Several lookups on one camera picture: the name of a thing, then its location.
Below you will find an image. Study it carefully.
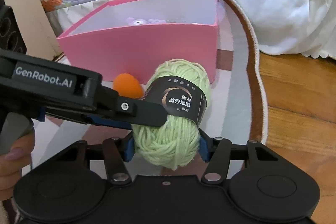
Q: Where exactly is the orange makeup sponge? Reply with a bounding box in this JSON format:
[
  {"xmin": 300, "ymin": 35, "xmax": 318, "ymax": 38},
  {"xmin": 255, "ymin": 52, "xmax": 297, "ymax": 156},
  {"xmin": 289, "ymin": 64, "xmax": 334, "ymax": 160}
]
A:
[{"xmin": 113, "ymin": 73, "xmax": 143, "ymax": 99}]

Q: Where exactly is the green yarn ball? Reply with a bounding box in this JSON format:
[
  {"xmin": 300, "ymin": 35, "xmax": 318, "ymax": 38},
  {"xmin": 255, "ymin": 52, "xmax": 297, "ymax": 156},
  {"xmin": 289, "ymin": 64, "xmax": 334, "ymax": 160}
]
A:
[{"xmin": 132, "ymin": 59, "xmax": 211, "ymax": 170}]

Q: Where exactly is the purple plush toy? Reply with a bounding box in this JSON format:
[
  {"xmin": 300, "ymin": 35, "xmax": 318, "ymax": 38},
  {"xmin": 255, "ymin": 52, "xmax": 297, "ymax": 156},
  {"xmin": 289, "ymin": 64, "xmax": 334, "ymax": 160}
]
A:
[{"xmin": 126, "ymin": 18, "xmax": 167, "ymax": 26}]

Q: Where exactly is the person left hand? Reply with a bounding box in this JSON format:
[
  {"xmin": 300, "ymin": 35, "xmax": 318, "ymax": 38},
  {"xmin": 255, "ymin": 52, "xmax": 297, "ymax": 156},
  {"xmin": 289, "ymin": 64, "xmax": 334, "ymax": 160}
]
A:
[{"xmin": 0, "ymin": 129, "xmax": 35, "ymax": 201}]

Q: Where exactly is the pink cardboard box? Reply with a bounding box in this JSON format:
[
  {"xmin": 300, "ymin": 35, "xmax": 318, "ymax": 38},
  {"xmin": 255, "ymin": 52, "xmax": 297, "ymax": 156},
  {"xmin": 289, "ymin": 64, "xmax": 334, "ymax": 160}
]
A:
[{"xmin": 58, "ymin": 0, "xmax": 219, "ymax": 84}]

